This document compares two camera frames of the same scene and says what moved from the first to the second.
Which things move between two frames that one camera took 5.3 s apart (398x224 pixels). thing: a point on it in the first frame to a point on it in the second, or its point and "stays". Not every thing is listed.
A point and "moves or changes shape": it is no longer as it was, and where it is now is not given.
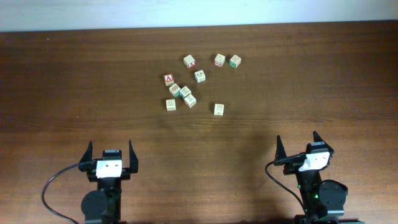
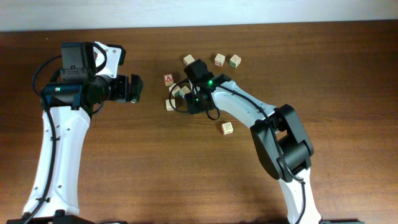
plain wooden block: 171,104 stays
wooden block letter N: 219,109 moves or changes shape
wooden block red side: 189,61 stays
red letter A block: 168,79 stays
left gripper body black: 124,175 to 118,89
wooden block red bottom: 219,60 stays
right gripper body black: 289,168 to 189,101
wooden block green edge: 174,89 stays
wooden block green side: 235,61 stays
